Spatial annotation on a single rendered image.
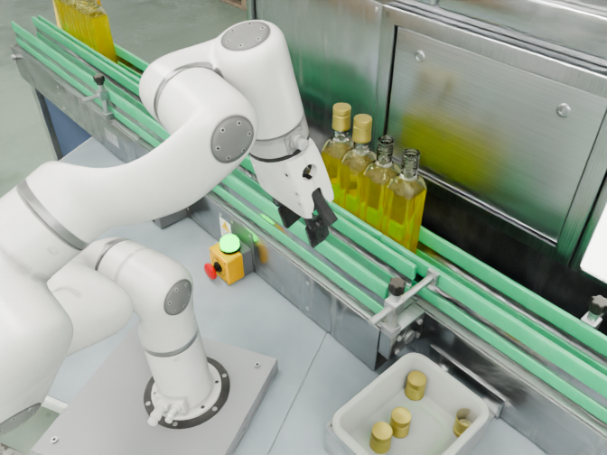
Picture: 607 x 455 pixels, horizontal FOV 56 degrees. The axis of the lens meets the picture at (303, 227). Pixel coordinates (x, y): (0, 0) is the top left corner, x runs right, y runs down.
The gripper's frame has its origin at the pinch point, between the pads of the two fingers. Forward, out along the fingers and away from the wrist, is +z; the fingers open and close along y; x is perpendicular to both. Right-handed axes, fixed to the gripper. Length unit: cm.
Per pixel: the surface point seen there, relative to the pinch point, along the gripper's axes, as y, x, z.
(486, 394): -22, -13, 44
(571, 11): -8.5, -47.3, -8.3
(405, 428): -17.0, 2.9, 38.9
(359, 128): 16.7, -26.5, 10.9
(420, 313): -6.4, -14.0, 34.8
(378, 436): -15.6, 7.4, 36.1
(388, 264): 3.2, -16.6, 30.8
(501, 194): -6.0, -38.0, 23.9
